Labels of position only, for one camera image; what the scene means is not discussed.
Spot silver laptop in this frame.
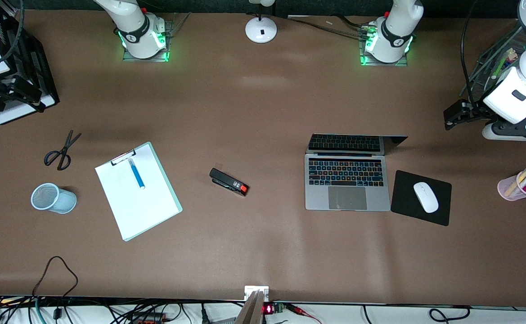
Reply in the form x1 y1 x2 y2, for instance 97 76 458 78
305 133 409 212

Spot blue marker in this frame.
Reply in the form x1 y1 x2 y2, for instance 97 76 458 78
128 157 146 190

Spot green marker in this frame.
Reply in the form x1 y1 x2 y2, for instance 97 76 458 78
492 55 509 80

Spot black stacked paper tray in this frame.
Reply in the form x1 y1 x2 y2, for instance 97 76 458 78
0 0 60 126

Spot black scissors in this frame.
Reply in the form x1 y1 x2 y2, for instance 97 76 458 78
44 130 82 171

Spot pink pen cup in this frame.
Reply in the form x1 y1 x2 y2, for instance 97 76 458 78
497 169 526 201

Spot white computer mouse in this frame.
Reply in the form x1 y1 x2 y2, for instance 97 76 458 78
414 182 439 214

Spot yellow wooden ruler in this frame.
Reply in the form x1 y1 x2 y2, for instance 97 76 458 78
504 170 526 197

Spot black mouse pad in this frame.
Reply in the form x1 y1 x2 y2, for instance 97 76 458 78
391 170 452 227

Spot blue mesh pen cup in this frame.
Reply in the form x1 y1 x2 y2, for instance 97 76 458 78
31 183 77 214

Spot white paper sheet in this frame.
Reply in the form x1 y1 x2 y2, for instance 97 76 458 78
95 145 177 240

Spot pale green clipboard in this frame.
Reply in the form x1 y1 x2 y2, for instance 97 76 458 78
94 141 183 242

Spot white lamp base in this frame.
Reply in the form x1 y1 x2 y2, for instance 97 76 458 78
245 0 278 44

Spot black stapler with red end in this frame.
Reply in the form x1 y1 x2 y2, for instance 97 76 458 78
209 168 249 197

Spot grey wire mesh tray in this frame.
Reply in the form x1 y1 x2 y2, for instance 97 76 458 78
460 25 526 99

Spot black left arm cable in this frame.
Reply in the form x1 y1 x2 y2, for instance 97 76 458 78
460 0 484 111

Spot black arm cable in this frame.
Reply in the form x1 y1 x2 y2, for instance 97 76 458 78
0 0 26 64
460 0 484 111

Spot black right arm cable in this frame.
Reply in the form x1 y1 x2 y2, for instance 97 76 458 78
0 0 26 64

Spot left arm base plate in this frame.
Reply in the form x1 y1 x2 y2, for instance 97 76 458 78
359 25 409 68

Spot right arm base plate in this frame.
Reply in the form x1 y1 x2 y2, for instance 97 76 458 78
122 19 170 63

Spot black table cable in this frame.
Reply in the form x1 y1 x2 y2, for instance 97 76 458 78
275 14 371 40

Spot black looped cable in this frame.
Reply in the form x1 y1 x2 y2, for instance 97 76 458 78
32 256 79 298

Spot black coiled cable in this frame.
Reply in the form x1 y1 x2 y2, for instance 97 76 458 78
428 306 471 323

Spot red wires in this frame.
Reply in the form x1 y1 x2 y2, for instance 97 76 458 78
284 303 323 324

